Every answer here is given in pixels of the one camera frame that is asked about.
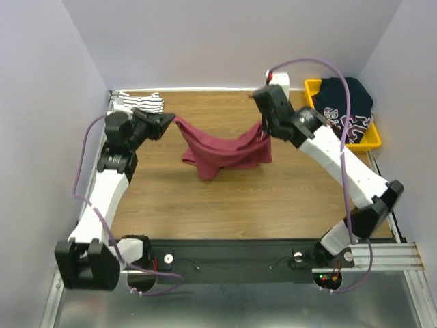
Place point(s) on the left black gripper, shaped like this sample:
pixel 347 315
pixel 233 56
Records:
pixel 158 123

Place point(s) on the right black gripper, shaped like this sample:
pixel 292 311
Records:
pixel 268 120

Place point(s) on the maroon red tank top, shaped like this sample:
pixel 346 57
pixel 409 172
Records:
pixel 210 154

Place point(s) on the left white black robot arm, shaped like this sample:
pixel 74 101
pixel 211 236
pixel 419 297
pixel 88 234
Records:
pixel 92 258

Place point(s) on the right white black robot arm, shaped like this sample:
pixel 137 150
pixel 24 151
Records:
pixel 369 197

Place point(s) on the striped white folded tank top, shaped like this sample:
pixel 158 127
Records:
pixel 125 102

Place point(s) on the navy printed tank top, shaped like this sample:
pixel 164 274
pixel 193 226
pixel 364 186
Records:
pixel 330 102

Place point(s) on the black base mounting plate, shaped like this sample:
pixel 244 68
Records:
pixel 244 261

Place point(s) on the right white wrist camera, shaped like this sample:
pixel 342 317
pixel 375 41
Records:
pixel 279 78

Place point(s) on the aluminium rail frame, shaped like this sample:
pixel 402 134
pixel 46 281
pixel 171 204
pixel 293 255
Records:
pixel 367 257

